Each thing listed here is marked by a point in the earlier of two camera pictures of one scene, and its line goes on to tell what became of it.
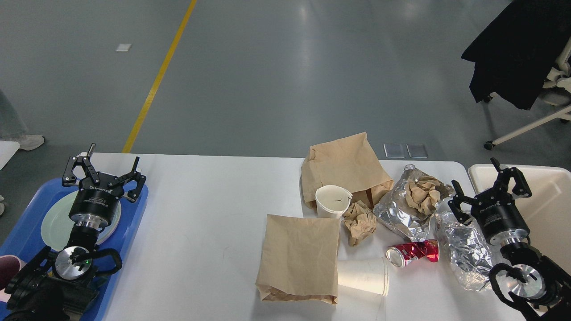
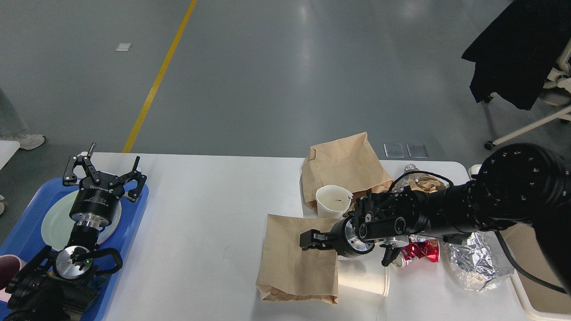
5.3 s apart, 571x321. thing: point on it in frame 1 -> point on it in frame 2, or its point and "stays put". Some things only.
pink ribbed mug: [10, 265] stays put
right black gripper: [495, 210] -> [345, 240]
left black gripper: [95, 203] stays put
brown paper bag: [299, 259] stays put
